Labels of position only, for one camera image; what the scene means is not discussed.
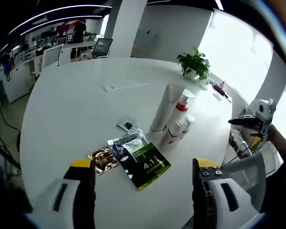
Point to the green black skincare sachet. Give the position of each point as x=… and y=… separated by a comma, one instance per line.
x=140, y=162

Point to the long curved ceiling light strip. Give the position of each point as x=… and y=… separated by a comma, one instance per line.
x=219, y=4

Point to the person's right hand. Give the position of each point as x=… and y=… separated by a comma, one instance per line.
x=277, y=137

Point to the mesh office chair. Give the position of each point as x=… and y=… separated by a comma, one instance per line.
x=103, y=47

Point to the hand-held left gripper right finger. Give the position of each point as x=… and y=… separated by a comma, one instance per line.
x=219, y=205

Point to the tall white skincare tube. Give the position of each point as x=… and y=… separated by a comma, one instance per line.
x=164, y=109

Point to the gold skincare sachet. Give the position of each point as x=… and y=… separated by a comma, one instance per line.
x=103, y=163

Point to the red item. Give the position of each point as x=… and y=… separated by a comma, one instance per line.
x=219, y=90

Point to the red-banded white skincare pump bottle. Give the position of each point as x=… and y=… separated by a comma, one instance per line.
x=182, y=107

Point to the small clear bottle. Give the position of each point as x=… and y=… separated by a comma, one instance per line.
x=222, y=84

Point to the green potted plant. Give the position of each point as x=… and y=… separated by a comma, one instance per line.
x=195, y=63

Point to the small white dark skincare sachet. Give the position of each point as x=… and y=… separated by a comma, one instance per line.
x=127, y=124

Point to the person's dark clothing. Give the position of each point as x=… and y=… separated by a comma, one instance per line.
x=281, y=181

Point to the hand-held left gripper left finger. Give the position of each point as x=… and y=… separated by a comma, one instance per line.
x=59, y=205

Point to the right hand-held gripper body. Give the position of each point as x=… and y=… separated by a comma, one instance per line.
x=264, y=109

